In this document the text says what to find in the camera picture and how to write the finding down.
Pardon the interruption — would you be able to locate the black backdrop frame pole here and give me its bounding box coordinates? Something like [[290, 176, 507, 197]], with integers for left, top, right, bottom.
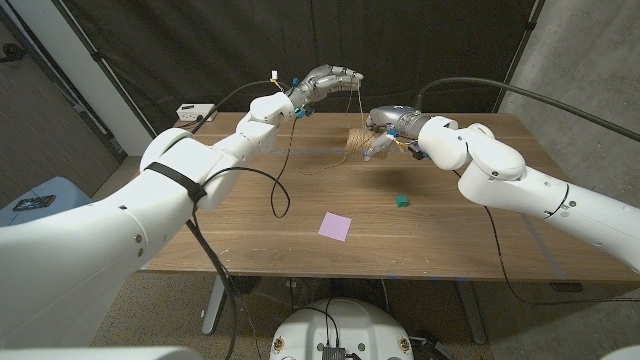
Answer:
[[49, 0, 162, 145], [492, 0, 546, 114]]

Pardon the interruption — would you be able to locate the jute twine spool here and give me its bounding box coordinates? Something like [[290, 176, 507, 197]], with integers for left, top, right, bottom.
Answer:
[[345, 127, 381, 155]]

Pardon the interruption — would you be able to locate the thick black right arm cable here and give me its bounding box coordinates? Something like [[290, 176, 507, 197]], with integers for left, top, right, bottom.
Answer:
[[413, 76, 640, 143]]

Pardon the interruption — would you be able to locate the black torso cable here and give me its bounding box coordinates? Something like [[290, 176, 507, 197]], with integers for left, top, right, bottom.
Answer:
[[289, 298, 342, 349]]

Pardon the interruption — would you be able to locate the blue-grey storage bin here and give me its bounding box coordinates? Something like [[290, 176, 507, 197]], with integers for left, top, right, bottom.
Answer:
[[0, 176, 94, 229]]

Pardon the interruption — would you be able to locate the black velcro arm strap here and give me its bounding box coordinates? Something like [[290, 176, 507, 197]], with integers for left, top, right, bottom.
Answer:
[[144, 162, 207, 202]]

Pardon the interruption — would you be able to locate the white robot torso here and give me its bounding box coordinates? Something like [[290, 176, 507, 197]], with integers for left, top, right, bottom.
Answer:
[[269, 298, 415, 360]]

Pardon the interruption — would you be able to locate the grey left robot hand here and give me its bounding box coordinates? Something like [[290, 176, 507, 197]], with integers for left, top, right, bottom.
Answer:
[[287, 63, 365, 109]]

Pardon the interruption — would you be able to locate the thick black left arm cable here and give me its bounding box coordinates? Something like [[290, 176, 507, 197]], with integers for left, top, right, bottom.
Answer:
[[185, 78, 294, 360]]

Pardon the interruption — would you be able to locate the white power outlet box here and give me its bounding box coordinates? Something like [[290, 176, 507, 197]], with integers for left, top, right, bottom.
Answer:
[[176, 103, 219, 123]]

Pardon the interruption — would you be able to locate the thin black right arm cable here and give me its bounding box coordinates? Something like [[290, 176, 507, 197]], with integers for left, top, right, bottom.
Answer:
[[452, 169, 640, 307]]

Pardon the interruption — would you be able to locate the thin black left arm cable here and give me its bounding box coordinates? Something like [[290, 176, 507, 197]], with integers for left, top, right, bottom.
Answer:
[[202, 117, 301, 220]]

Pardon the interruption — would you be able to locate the grey table leg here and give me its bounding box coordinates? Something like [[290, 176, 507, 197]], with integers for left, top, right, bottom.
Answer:
[[201, 274, 231, 335], [454, 279, 487, 345]]

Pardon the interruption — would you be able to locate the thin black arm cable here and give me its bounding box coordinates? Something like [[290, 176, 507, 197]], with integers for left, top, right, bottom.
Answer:
[[202, 117, 301, 220], [452, 169, 640, 307]]

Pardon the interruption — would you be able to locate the jute twine strand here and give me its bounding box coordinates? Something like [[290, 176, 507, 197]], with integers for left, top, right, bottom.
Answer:
[[298, 82, 371, 176]]

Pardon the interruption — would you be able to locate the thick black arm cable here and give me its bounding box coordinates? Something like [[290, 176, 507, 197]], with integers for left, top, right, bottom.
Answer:
[[413, 76, 640, 143], [185, 78, 294, 360]]

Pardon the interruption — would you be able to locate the grey torso connector box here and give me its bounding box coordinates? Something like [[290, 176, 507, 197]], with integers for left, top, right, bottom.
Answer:
[[321, 344, 351, 360]]

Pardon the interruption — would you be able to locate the black wall knob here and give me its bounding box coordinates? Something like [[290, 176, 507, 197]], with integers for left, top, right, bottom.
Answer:
[[0, 43, 29, 64]]

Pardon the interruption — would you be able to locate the purple sticky note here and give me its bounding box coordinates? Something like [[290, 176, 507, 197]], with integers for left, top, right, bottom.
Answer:
[[317, 211, 353, 243]]

